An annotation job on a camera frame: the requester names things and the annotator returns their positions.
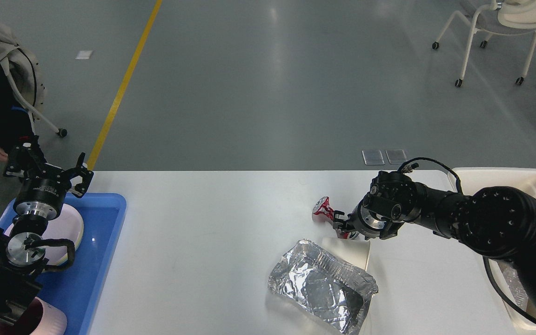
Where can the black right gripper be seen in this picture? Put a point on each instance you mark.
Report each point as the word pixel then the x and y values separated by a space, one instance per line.
pixel 362 221

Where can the blue plastic tray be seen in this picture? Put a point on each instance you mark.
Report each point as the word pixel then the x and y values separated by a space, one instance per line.
pixel 76 291

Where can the foil tray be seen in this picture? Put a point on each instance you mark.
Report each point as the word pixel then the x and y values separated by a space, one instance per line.
pixel 325 286
pixel 515 286

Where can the beige jacket on chair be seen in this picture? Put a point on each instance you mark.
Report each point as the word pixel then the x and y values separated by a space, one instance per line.
pixel 24 67

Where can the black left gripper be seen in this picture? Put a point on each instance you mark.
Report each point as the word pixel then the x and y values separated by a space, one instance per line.
pixel 37 195

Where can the white plastic bin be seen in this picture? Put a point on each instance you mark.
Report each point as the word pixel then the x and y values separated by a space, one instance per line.
pixel 475 178

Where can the white chair with jacket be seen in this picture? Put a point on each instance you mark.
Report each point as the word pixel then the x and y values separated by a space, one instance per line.
pixel 33 113

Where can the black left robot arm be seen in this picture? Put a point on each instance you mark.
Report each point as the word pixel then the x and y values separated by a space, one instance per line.
pixel 18 285

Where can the white chair on casters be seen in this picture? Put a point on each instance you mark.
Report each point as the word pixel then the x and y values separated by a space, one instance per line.
pixel 494 17

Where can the pink ribbed mug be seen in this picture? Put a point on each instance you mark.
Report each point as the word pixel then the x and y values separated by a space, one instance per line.
pixel 40 318

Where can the pink plate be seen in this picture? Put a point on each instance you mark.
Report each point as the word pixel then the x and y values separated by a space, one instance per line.
pixel 68 225

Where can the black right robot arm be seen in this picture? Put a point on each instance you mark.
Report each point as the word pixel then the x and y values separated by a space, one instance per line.
pixel 498 223

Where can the white paper cup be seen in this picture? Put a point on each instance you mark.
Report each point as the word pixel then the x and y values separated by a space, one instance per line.
pixel 356 252

